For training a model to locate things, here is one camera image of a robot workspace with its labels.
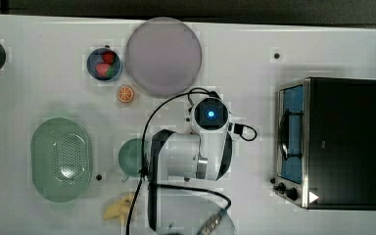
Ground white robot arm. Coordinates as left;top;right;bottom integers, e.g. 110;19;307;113
148;96;233;231

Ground black toaster oven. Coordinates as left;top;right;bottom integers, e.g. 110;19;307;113
270;77;376;211

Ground large lilac plate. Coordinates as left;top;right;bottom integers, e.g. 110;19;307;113
125;18;202;97

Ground orange slice toy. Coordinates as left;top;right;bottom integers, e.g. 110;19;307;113
117;85;135;103

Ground teal green cup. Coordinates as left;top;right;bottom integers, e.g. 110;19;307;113
117;138;148;182

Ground red strawberry toy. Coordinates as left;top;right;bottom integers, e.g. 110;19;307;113
96;52;115;79

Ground small blue bowl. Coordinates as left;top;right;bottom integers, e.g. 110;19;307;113
86;47;123;82

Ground yellow banana peel toy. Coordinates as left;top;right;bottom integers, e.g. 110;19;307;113
103;193;134;226

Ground green perforated oval basket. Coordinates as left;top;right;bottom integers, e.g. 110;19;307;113
30;117;93;203

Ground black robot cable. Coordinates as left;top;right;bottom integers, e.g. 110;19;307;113
125;87;259;235

